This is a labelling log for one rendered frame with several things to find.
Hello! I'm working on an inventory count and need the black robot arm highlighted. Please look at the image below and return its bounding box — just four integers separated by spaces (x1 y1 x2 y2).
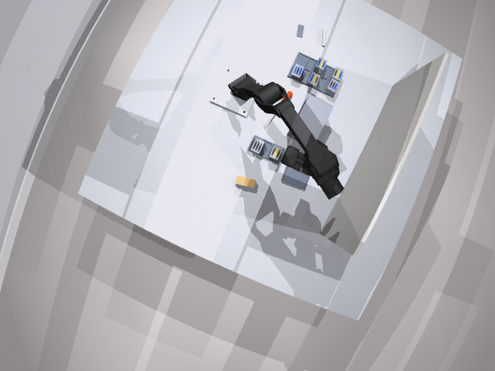
228 73 343 199

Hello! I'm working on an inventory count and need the orange-handled screwdriver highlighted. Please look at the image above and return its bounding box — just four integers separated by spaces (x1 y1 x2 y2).
265 91 293 128

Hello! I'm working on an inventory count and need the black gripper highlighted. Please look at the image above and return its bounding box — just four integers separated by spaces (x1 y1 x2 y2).
281 146 313 178

